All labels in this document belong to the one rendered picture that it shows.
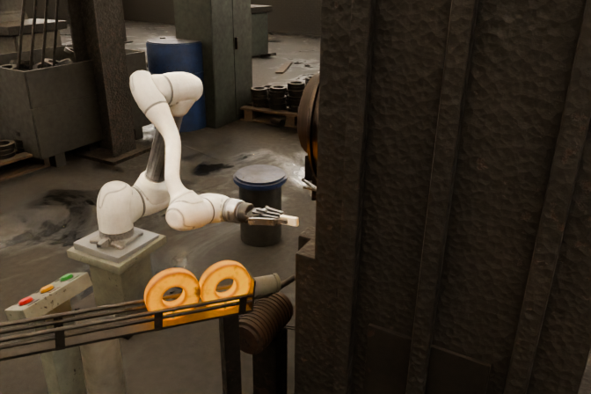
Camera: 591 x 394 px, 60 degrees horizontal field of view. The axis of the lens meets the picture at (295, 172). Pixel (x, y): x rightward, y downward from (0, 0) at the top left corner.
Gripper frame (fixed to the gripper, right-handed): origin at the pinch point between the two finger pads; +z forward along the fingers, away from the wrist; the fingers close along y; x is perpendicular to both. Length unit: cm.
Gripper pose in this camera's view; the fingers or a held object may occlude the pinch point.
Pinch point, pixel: (288, 220)
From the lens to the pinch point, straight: 181.8
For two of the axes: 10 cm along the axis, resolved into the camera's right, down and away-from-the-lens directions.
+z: 8.7, 1.1, -4.8
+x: -0.7, -9.4, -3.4
